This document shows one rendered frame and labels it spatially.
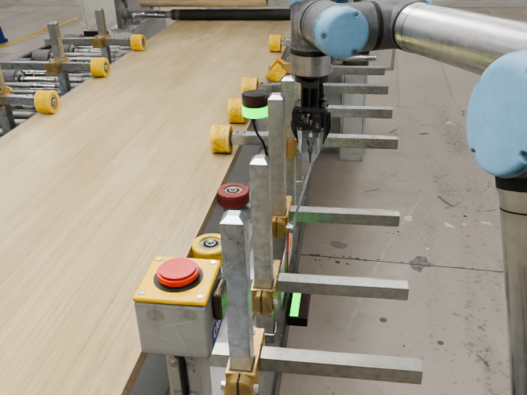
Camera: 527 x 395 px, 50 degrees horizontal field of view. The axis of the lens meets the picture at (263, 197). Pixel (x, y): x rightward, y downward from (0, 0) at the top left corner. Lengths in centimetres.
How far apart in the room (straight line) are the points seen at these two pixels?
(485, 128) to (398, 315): 192
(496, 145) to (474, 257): 234
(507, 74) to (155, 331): 40
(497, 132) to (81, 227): 98
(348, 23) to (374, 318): 160
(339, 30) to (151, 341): 67
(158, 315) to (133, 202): 88
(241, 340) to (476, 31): 58
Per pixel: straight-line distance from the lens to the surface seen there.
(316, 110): 120
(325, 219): 140
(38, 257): 126
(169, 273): 54
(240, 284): 85
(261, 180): 103
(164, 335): 56
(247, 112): 125
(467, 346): 238
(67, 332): 104
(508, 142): 56
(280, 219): 134
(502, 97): 57
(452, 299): 260
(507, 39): 83
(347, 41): 105
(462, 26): 92
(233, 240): 81
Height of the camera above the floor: 154
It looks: 28 degrees down
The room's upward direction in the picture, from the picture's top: 2 degrees counter-clockwise
